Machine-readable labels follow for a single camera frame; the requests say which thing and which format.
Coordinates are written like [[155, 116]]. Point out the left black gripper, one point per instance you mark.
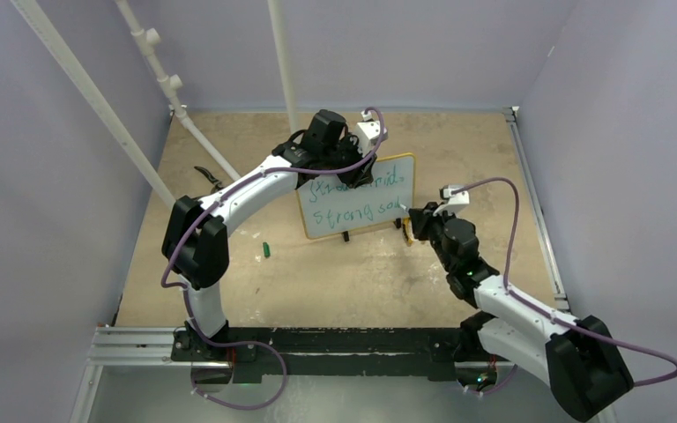
[[360, 174]]

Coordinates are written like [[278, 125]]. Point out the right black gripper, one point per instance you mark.
[[422, 218]]

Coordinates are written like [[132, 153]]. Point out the yellow framed whiteboard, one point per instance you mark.
[[329, 207]]

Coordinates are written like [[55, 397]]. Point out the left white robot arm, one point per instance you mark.
[[196, 241]]

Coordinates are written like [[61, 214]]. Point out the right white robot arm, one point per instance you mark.
[[575, 358]]

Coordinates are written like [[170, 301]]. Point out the yellow handled pliers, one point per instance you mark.
[[407, 230]]

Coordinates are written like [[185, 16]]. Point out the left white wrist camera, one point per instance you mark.
[[368, 134]]

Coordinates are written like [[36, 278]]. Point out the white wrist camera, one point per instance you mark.
[[368, 134], [454, 199]]

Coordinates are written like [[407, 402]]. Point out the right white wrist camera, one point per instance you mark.
[[454, 199]]

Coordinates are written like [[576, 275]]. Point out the black handled pliers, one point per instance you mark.
[[216, 183]]

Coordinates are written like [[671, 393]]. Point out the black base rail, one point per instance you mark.
[[250, 353]]

